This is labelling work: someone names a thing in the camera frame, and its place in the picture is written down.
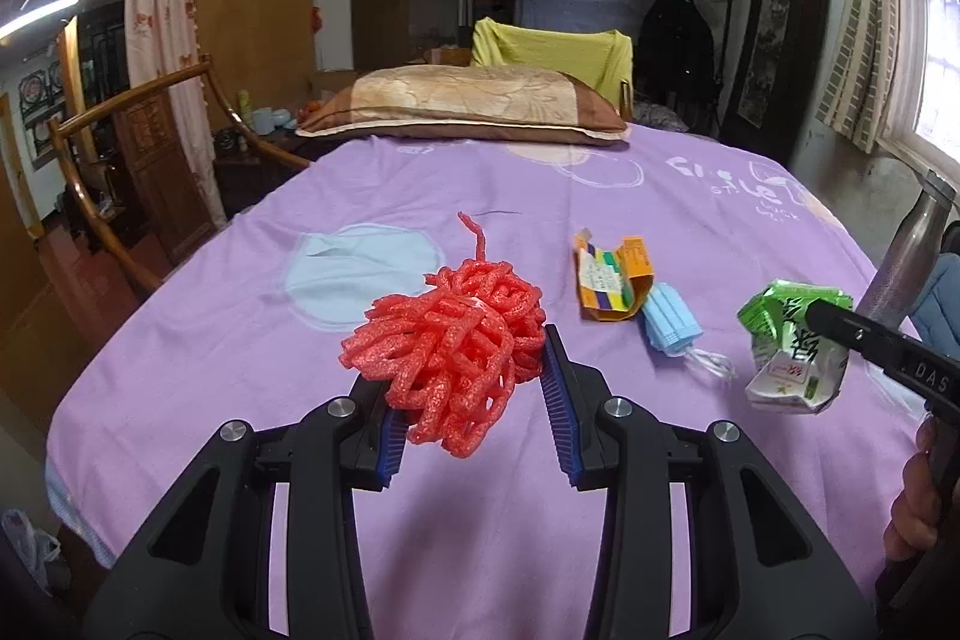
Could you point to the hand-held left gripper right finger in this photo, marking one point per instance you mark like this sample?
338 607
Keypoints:
559 400

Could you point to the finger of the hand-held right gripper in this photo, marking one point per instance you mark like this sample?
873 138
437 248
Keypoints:
847 329

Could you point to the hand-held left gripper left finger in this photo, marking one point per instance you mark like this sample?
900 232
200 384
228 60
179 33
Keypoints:
391 452

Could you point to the crushed green drink carton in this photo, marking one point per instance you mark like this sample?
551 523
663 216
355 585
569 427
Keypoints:
780 347

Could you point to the red foam net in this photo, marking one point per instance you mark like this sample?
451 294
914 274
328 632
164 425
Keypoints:
450 347

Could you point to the person's right hand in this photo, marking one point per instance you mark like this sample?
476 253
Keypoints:
911 505

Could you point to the blue clothing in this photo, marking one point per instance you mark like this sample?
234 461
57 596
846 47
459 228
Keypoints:
941 295

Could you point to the stainless steel bottle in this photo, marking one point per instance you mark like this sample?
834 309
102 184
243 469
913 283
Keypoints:
911 250

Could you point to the orange medicine box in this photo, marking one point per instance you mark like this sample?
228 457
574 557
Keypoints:
600 280

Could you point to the blue face masks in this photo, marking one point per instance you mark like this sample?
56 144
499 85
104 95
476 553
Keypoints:
667 325

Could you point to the purple printed bedsheet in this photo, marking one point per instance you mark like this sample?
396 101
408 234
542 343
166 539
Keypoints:
247 340

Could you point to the window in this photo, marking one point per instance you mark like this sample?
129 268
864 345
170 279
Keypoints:
937 55

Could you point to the brown satin pillow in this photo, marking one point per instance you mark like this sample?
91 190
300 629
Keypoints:
465 100

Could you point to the beige striped curtain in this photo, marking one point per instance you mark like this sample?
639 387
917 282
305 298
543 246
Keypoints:
870 10

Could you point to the black coat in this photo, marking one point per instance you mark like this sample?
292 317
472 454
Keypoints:
675 55

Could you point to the yellow chair cover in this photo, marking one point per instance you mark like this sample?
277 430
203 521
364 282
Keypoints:
547 48

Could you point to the white plastic bag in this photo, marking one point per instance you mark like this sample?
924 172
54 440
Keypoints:
26 550

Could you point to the wooden armchair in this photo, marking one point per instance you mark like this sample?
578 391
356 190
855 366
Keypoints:
82 197

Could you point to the wooden wardrobe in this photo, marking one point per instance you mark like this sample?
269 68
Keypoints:
255 25

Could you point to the red floral curtain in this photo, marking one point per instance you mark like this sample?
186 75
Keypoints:
165 48

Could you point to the fluorescent tube light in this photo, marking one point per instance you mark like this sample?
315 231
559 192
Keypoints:
37 18

